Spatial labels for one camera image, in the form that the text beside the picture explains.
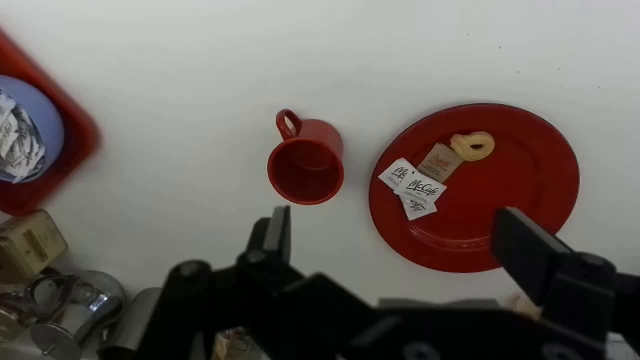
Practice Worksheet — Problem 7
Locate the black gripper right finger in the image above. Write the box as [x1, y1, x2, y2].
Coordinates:
[493, 209, 575, 305]

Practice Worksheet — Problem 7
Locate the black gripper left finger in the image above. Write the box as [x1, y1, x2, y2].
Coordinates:
[241, 207, 293, 265]

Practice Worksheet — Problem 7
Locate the orange red cup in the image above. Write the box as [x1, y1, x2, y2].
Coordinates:
[269, 109, 344, 207]

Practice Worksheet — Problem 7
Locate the orange red plate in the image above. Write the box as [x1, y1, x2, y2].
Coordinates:
[369, 104, 581, 272]

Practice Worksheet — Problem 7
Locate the steel cup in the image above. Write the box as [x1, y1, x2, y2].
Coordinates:
[99, 288, 163, 360]

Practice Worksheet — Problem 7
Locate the round pretzel cookie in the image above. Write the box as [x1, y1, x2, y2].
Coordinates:
[450, 133, 496, 163]

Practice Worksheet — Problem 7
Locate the white sugar sachet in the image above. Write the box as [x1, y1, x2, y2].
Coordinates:
[403, 199, 437, 220]
[396, 173, 446, 205]
[380, 158, 417, 190]

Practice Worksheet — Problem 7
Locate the brown tea bag packet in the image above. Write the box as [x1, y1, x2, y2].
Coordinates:
[419, 145, 462, 183]

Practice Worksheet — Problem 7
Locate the silver sugar pot with lid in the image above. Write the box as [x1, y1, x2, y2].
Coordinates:
[31, 271, 129, 360]

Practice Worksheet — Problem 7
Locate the red tray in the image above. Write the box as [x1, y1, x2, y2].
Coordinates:
[0, 30, 100, 217]

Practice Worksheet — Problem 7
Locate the gold lidded square tin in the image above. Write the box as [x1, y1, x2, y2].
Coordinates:
[0, 211, 69, 285]

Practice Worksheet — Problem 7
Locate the blue bowl with sachets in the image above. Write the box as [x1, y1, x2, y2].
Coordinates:
[0, 77, 67, 185]

